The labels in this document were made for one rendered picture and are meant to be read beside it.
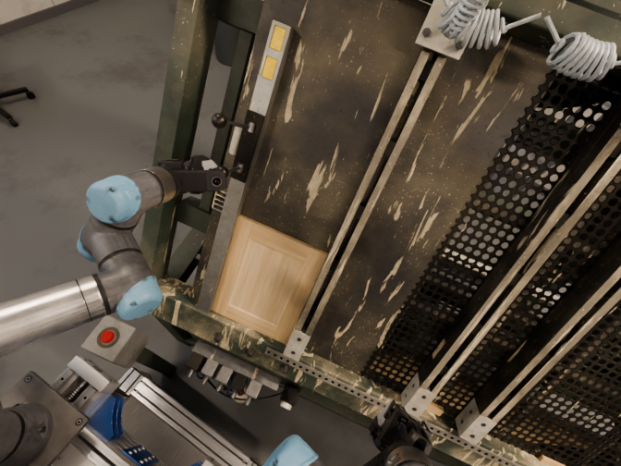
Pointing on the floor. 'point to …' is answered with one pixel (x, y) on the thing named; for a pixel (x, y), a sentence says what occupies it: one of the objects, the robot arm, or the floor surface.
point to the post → (155, 362)
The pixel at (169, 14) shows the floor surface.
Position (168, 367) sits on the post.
